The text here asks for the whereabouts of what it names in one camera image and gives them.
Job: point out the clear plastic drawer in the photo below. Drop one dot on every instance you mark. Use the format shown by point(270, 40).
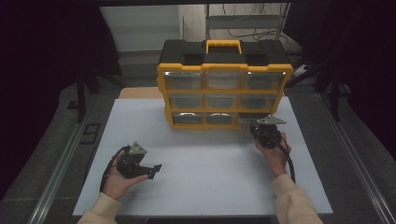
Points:
point(246, 117)

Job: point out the aluminium rail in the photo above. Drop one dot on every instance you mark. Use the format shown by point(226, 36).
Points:
point(59, 174)
point(358, 161)

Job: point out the grey metal shelf rack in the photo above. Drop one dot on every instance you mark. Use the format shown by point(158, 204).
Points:
point(243, 21)

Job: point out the dark curtain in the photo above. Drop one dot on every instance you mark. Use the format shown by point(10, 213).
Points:
point(46, 62)
point(358, 46)

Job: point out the person's left hand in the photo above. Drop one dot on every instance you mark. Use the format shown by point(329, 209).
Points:
point(116, 185)

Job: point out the person's right hand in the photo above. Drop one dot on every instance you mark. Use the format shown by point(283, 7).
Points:
point(275, 158)

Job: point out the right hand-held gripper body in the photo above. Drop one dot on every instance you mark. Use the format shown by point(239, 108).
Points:
point(267, 137)

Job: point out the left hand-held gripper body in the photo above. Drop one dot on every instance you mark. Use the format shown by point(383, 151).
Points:
point(130, 165)

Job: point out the set of clear organizer bins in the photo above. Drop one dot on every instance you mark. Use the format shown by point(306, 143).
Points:
point(186, 101)

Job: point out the yellow black organizer case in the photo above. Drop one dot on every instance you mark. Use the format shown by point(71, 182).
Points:
point(224, 56)

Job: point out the black metal stand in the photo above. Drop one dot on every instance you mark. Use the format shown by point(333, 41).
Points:
point(334, 93)
point(81, 96)

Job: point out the white power strip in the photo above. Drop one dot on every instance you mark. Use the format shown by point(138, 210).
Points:
point(299, 71)

